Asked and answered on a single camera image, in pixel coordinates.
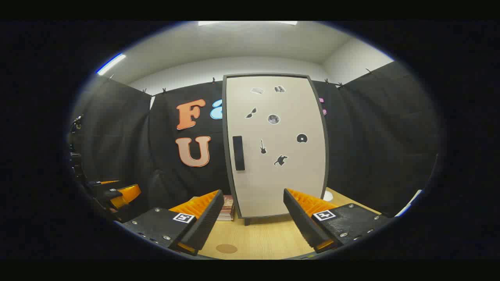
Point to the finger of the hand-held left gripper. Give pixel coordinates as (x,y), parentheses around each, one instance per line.
(129,194)
(108,182)

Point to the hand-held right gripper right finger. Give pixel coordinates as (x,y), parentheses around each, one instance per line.
(302,222)

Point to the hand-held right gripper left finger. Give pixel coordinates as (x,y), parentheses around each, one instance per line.
(203,222)

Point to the brown round coaster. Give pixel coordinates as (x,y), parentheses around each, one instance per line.
(226,248)

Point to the beige cabinet door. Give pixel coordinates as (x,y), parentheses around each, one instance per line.
(281,183)

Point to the dark grey cabinet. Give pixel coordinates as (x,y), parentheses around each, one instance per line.
(224,156)

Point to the stack of brown books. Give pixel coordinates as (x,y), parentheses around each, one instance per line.
(226,210)

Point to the white round object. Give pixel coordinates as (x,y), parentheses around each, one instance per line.
(327,196)

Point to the dark equipment stand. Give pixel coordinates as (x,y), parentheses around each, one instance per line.
(76,156)

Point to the black backdrop cloth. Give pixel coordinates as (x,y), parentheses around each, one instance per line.
(117,136)

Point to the white sheet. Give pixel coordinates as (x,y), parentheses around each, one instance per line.
(410,201)

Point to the ceiling light panel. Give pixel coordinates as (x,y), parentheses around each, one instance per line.
(111,64)

